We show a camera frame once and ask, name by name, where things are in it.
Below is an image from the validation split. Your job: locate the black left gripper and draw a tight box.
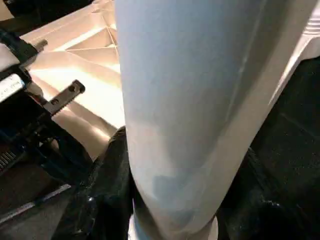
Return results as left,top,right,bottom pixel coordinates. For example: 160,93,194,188
0,30,97,187

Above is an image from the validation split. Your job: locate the white plastic table leg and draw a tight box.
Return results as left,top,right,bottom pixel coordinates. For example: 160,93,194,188
113,0,315,240

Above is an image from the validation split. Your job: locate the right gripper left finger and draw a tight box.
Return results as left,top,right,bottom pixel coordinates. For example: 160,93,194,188
51,127,137,240

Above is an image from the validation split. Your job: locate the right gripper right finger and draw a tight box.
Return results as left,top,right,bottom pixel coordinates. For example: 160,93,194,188
214,144,320,240

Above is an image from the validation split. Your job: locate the white plastic table top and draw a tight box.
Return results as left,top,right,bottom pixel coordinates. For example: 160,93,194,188
20,0,320,162

